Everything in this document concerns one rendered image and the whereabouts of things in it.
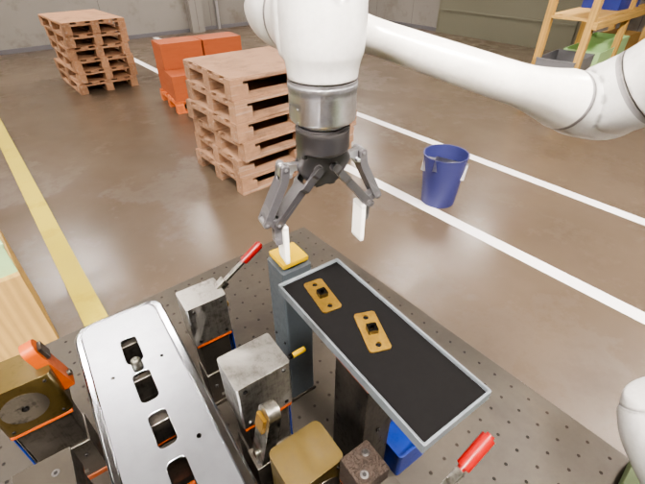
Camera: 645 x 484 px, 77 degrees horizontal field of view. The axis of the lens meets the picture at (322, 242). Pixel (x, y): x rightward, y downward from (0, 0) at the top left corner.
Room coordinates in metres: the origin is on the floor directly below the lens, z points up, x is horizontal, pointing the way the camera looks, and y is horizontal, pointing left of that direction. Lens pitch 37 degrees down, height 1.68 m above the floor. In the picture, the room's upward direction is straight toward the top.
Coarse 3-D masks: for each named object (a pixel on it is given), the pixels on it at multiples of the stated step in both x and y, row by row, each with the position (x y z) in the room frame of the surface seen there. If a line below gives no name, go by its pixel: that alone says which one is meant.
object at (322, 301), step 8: (312, 280) 0.57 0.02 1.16; (320, 280) 0.57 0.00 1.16; (312, 288) 0.55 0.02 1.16; (320, 288) 0.54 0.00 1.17; (328, 288) 0.55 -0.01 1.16; (312, 296) 0.53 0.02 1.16; (320, 296) 0.52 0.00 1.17; (328, 296) 0.53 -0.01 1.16; (320, 304) 0.51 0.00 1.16; (336, 304) 0.51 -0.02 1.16
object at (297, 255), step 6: (294, 246) 0.68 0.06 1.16; (270, 252) 0.66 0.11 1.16; (276, 252) 0.66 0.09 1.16; (294, 252) 0.66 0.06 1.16; (300, 252) 0.66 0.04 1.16; (276, 258) 0.64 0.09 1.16; (294, 258) 0.64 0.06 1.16; (300, 258) 0.64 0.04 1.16; (306, 258) 0.65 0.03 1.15; (282, 264) 0.62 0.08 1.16; (288, 264) 0.62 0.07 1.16; (294, 264) 0.63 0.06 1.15
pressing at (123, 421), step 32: (128, 320) 0.62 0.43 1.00; (160, 320) 0.62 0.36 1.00; (96, 352) 0.53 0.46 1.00; (160, 352) 0.53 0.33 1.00; (96, 384) 0.46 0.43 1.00; (128, 384) 0.46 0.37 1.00; (160, 384) 0.46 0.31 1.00; (192, 384) 0.46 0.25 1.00; (96, 416) 0.39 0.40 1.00; (128, 416) 0.39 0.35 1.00; (192, 416) 0.39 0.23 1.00; (128, 448) 0.33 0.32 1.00; (160, 448) 0.33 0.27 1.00; (192, 448) 0.33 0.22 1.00; (224, 448) 0.33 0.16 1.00; (128, 480) 0.28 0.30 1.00; (160, 480) 0.28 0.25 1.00; (224, 480) 0.28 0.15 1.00
